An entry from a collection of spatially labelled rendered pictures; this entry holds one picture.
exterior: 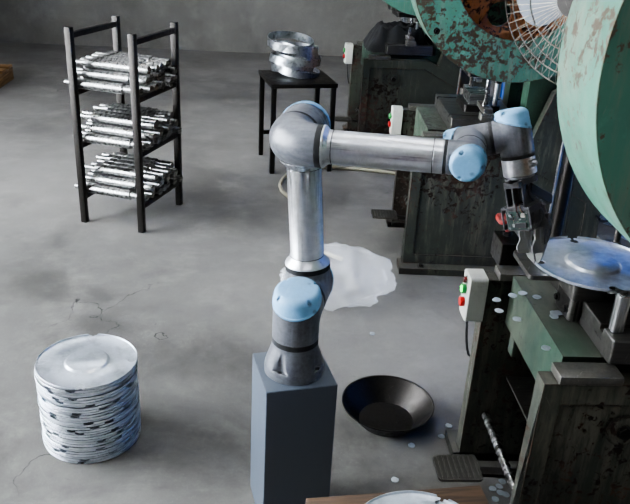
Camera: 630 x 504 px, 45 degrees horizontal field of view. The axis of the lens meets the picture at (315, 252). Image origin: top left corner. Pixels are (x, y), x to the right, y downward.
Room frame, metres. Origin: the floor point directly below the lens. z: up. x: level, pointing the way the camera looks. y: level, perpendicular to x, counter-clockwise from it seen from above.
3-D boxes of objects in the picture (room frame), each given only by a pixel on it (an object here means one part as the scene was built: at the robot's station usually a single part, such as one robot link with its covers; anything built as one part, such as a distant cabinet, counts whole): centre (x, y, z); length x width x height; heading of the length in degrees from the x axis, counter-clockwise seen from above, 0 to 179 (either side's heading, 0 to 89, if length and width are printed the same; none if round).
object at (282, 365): (1.61, 0.04, 0.50); 0.15 x 0.15 x 0.10
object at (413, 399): (2.01, -0.26, 0.04); 0.30 x 0.30 x 0.07
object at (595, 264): (1.63, -0.66, 0.78); 0.29 x 0.29 x 0.01
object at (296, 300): (1.62, 0.04, 0.62); 0.13 x 0.12 x 0.14; 170
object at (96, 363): (1.86, 0.65, 0.26); 0.29 x 0.29 x 0.01
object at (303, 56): (4.60, 0.17, 0.40); 0.45 x 0.40 x 0.79; 16
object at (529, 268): (1.62, -0.61, 0.72); 0.25 x 0.14 x 0.14; 94
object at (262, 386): (1.61, 0.04, 0.23); 0.18 x 0.18 x 0.45; 16
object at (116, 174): (3.62, 0.96, 0.47); 0.46 x 0.43 x 0.95; 74
